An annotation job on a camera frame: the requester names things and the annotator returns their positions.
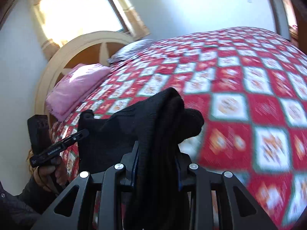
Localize red patchwork bedspread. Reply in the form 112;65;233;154
51;27;306;229

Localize black pants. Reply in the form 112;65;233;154
78;88;204;229

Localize beige curtain right panel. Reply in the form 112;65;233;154
113;0;150;40

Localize folded pink blanket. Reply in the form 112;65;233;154
45;63;111;122

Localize cream wooden headboard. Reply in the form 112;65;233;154
34;31;134;126

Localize brown wooden door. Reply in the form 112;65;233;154
291;0;306;53

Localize striped pillow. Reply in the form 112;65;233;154
107;39;155;64

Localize dark jacket left forearm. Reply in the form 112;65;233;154
0;177;57;229

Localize window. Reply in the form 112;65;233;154
41;0;129;46

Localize person's left hand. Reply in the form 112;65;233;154
33;156;68;194

